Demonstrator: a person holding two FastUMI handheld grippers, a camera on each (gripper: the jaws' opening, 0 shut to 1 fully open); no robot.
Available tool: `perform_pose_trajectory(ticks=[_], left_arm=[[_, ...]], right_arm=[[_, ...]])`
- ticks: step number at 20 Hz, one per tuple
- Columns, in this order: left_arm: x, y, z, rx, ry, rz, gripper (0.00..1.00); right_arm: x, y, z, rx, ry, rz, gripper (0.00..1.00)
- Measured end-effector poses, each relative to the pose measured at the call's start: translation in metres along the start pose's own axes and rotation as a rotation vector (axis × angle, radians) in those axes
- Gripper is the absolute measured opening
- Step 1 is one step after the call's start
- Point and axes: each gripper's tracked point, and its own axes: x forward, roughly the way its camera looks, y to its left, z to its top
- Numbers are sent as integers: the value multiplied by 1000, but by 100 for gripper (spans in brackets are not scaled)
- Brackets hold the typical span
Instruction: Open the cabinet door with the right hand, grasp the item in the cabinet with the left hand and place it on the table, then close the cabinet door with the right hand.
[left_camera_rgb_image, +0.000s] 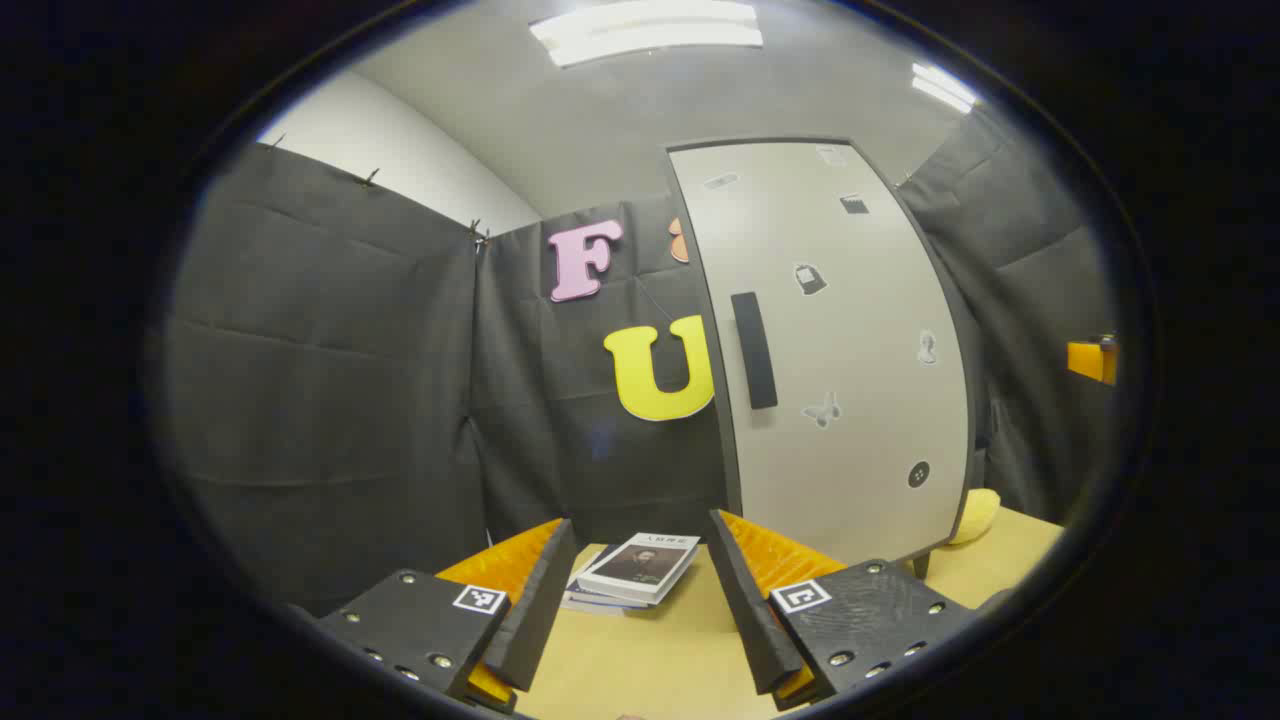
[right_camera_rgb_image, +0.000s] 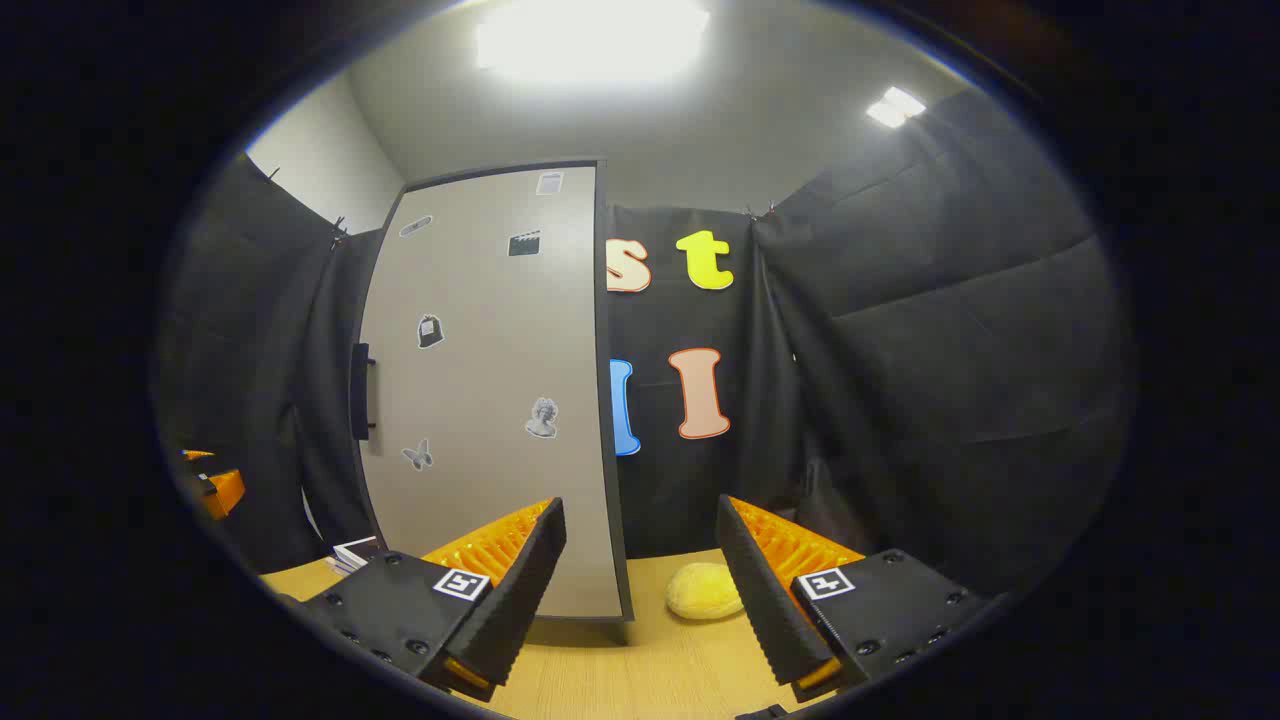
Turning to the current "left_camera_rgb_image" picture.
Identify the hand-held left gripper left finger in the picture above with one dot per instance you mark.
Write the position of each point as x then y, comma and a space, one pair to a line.
540, 610

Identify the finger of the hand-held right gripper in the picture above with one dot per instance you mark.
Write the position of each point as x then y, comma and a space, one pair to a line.
1090, 360

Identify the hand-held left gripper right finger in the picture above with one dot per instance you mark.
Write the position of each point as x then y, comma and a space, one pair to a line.
745, 610

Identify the grey cabinet door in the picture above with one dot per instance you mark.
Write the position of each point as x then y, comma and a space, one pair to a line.
850, 450

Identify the glossy black cabinet body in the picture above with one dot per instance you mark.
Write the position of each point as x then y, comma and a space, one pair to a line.
731, 480

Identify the blue cover book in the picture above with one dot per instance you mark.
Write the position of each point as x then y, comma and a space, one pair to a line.
580, 601

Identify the yellow round plush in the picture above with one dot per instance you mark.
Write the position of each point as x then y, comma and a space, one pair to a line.
978, 515

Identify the black backdrop cloth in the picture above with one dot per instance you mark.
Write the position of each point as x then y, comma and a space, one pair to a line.
330, 400

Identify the small ceiling light panel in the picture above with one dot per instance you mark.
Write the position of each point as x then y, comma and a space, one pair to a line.
940, 88

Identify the large ceiling light panel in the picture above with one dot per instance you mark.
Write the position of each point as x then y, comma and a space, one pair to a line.
650, 30

